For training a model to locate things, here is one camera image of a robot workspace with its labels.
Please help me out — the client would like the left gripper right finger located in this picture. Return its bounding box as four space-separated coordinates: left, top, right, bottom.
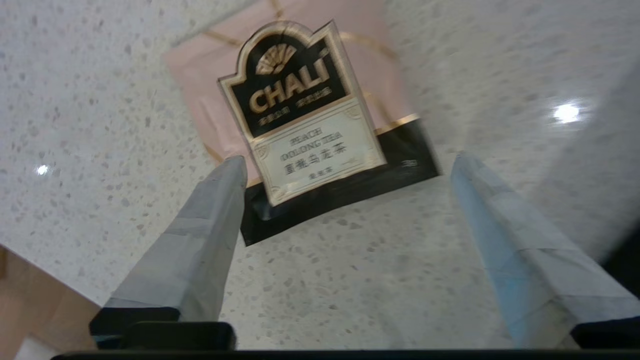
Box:
450 152 640 349

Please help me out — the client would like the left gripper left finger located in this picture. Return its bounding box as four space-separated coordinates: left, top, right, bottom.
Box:
102 155 248 322

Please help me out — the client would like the pink black tea packet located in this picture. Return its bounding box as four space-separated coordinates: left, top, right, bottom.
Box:
164 0 442 247

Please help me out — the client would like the brown wooden door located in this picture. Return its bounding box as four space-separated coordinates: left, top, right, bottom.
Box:
0 244 101 360

